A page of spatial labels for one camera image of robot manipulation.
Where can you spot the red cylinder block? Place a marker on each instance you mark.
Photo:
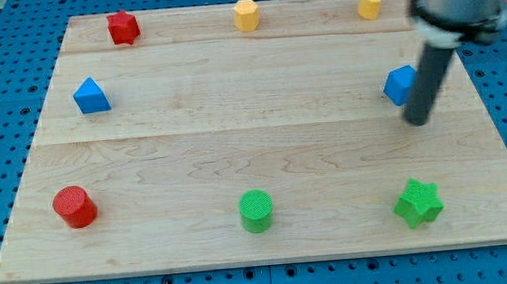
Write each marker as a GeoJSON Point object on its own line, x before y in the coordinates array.
{"type": "Point", "coordinates": [75, 207]}

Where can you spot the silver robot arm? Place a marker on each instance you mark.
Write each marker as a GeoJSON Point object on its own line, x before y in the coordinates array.
{"type": "Point", "coordinates": [445, 26]}

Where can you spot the green cylinder block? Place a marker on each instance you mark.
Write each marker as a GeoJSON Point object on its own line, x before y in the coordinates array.
{"type": "Point", "coordinates": [256, 211]}

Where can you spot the light wooden board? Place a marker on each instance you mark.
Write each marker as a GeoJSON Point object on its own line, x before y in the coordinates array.
{"type": "Point", "coordinates": [201, 113]}

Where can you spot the red star block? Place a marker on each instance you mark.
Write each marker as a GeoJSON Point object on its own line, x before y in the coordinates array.
{"type": "Point", "coordinates": [123, 27]}

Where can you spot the blue triangular prism block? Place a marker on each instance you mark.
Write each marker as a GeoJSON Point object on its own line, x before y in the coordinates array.
{"type": "Point", "coordinates": [91, 98]}

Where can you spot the yellow heart block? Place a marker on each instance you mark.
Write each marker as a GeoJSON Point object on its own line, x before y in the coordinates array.
{"type": "Point", "coordinates": [369, 9]}

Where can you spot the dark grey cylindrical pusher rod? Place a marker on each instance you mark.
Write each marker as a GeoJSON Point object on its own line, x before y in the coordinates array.
{"type": "Point", "coordinates": [433, 64]}

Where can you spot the green star block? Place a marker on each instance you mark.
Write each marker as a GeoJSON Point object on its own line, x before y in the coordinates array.
{"type": "Point", "coordinates": [418, 203]}

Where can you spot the yellow hexagon block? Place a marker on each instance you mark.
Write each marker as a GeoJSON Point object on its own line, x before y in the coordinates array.
{"type": "Point", "coordinates": [246, 17]}

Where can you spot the blue cube block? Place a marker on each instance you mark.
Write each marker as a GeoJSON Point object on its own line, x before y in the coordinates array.
{"type": "Point", "coordinates": [398, 84]}

